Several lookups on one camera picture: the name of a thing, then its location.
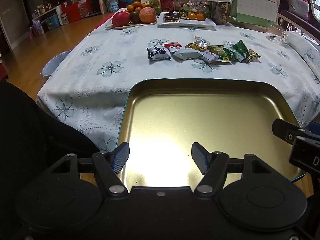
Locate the dark round fruit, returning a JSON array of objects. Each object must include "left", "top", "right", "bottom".
[{"left": 129, "top": 10, "right": 142, "bottom": 24}]

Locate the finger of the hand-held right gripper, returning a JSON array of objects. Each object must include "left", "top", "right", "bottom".
[{"left": 272, "top": 119, "right": 300, "bottom": 145}]

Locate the yellow brown snack packet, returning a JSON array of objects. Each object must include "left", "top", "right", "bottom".
[{"left": 244, "top": 49, "right": 262, "bottom": 63}]

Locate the plain white snack packet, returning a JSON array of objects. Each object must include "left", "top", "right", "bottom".
[{"left": 172, "top": 48, "right": 204, "bottom": 60}]

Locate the dark green snack packet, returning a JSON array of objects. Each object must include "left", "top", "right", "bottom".
[{"left": 229, "top": 39, "right": 250, "bottom": 63}]

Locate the orange red apple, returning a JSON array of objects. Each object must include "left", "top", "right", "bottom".
[{"left": 139, "top": 7, "right": 157, "bottom": 23}]

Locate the red snack packet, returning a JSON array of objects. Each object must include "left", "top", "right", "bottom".
[{"left": 164, "top": 42, "right": 183, "bottom": 54}]

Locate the beige fruit tray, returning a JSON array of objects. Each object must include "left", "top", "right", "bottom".
[{"left": 105, "top": 15, "right": 158, "bottom": 30}]

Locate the green desk calendar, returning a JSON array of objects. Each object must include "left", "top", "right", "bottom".
[{"left": 229, "top": 0, "right": 277, "bottom": 27}]

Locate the blue stool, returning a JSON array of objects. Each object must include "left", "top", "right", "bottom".
[{"left": 41, "top": 50, "right": 73, "bottom": 77}]

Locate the gold metal tin tray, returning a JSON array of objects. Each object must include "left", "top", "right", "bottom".
[{"left": 116, "top": 78, "right": 307, "bottom": 188}]

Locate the wooden sofa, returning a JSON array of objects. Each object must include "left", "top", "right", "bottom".
[{"left": 276, "top": 0, "right": 320, "bottom": 34}]

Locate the grey sofa cushion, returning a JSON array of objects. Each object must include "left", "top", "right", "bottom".
[{"left": 289, "top": 0, "right": 310, "bottom": 22}]

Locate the white rectangular plate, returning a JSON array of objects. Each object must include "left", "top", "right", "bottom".
[{"left": 157, "top": 12, "right": 217, "bottom": 28}]

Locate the red canister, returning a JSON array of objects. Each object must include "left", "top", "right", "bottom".
[{"left": 159, "top": 0, "right": 175, "bottom": 12}]

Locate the black and white snack packet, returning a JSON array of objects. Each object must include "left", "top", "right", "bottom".
[{"left": 147, "top": 46, "right": 172, "bottom": 61}]

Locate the red bag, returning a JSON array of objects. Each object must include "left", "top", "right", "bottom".
[{"left": 65, "top": 2, "right": 82, "bottom": 23}]

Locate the yellow green pea packet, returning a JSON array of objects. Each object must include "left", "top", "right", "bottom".
[{"left": 207, "top": 45, "right": 234, "bottom": 62}]

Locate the red fruit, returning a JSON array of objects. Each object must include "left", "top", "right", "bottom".
[{"left": 112, "top": 12, "right": 131, "bottom": 27}]

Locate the person's black clothing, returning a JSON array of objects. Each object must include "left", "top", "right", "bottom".
[{"left": 0, "top": 80, "right": 100, "bottom": 240}]

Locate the gold candy packet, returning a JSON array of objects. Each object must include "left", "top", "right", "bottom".
[{"left": 185, "top": 42, "right": 208, "bottom": 51}]

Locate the clear glass cup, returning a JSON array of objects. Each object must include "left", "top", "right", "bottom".
[{"left": 265, "top": 21, "right": 288, "bottom": 42}]

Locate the blue storage crate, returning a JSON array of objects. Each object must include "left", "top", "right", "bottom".
[{"left": 45, "top": 14, "right": 60, "bottom": 30}]

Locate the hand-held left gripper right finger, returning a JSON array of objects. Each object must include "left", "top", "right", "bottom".
[{"left": 191, "top": 142, "right": 275, "bottom": 197}]

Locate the printed snack jar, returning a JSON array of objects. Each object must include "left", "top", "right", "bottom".
[{"left": 211, "top": 1, "right": 229, "bottom": 25}]

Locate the pink and white snack packet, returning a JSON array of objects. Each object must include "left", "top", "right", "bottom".
[{"left": 200, "top": 50, "right": 220, "bottom": 64}]

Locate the white floral tablecloth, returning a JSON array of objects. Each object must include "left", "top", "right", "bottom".
[{"left": 36, "top": 11, "right": 320, "bottom": 153}]

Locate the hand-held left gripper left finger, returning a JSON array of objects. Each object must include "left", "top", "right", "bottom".
[{"left": 46, "top": 142, "right": 130, "bottom": 197}]

